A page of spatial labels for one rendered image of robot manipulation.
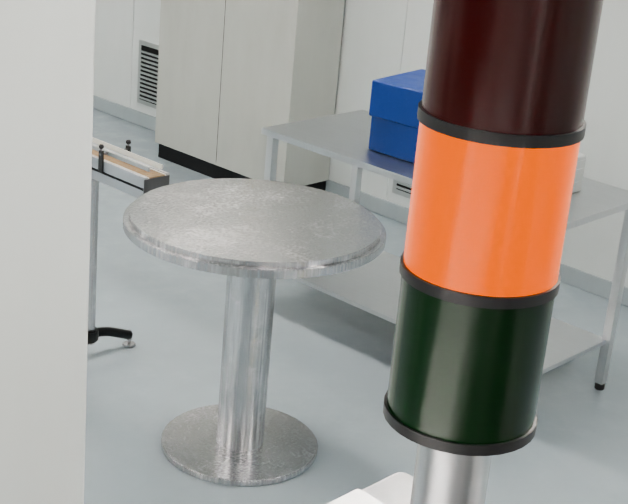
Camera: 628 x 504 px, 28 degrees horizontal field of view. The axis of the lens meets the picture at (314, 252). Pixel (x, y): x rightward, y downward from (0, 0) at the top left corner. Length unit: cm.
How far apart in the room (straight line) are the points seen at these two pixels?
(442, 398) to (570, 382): 534
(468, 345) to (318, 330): 551
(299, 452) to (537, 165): 445
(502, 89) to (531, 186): 3
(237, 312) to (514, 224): 418
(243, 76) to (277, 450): 335
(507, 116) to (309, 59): 706
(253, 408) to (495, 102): 436
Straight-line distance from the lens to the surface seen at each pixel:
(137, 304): 605
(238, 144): 775
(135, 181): 488
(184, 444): 481
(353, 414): 517
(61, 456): 231
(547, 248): 38
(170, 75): 815
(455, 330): 38
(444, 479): 42
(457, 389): 39
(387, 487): 57
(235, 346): 459
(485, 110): 36
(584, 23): 37
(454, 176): 37
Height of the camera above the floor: 239
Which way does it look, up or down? 20 degrees down
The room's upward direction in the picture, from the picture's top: 5 degrees clockwise
